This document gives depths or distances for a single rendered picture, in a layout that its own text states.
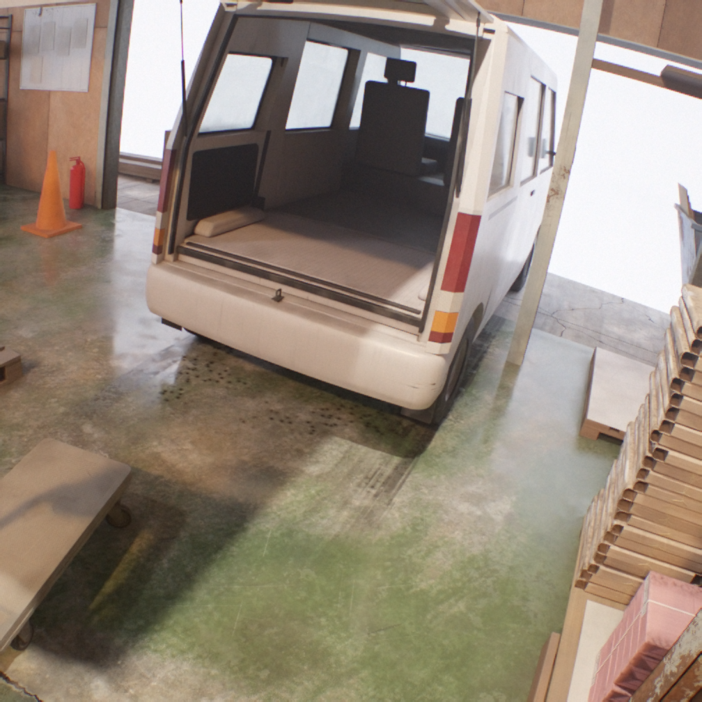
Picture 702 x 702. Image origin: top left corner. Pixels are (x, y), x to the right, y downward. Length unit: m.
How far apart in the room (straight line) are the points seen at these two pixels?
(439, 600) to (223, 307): 1.48
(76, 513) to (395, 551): 1.10
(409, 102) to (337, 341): 2.22
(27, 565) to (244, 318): 1.39
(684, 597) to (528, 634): 0.59
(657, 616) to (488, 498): 1.16
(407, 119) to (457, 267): 2.11
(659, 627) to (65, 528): 1.68
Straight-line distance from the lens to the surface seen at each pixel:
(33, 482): 2.08
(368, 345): 2.35
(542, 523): 2.54
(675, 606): 1.72
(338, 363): 2.41
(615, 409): 3.42
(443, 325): 2.29
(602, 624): 2.11
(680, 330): 1.90
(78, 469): 2.11
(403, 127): 4.21
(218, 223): 3.01
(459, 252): 2.23
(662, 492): 1.92
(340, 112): 4.27
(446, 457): 2.73
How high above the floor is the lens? 1.51
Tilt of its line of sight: 26 degrees down
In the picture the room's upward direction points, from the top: 9 degrees clockwise
